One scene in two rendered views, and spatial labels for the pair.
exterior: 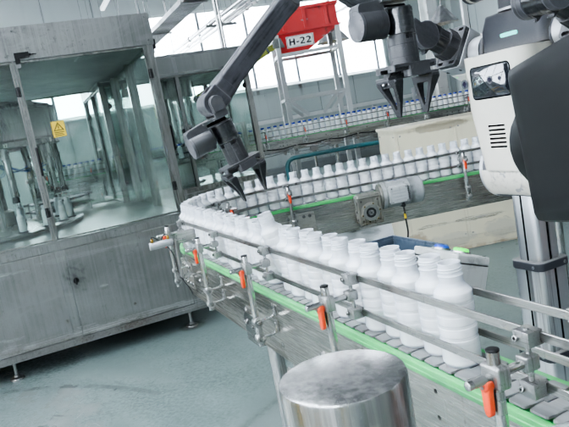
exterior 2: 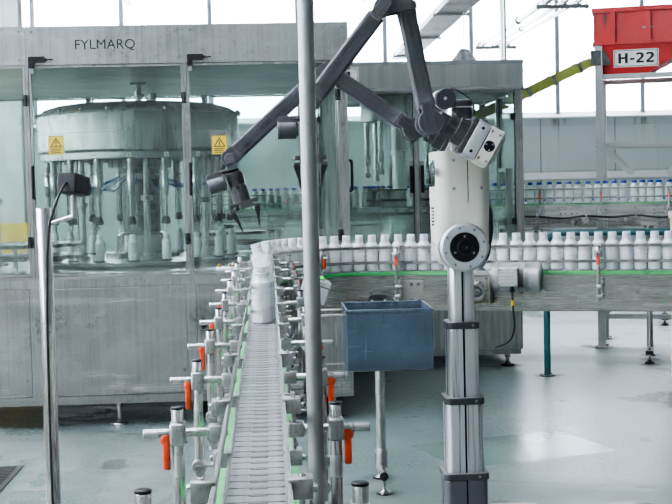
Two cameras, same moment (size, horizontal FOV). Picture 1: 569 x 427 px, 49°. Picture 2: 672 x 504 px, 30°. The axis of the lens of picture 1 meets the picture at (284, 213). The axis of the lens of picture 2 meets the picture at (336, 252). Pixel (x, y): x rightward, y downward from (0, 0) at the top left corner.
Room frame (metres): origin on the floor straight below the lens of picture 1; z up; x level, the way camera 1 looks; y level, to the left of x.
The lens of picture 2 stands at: (-2.42, -1.62, 1.39)
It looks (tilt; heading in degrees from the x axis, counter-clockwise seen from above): 3 degrees down; 19
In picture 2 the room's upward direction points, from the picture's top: 1 degrees counter-clockwise
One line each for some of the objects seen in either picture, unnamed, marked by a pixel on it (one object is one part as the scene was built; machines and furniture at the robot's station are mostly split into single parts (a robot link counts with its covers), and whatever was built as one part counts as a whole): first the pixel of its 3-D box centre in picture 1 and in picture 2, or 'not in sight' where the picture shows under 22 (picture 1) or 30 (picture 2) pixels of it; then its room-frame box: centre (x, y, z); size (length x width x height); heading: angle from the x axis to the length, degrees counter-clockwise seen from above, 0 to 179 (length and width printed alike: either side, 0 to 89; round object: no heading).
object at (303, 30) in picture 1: (317, 116); (650, 178); (8.46, -0.68, 1.40); 0.92 x 0.72 x 2.80; 94
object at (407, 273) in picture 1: (411, 297); not in sight; (1.04, -0.19, 1.08); 0.06 x 0.06 x 0.17
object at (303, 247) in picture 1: (312, 263); not in sight; (1.43, -0.04, 1.08); 0.06 x 0.06 x 0.17
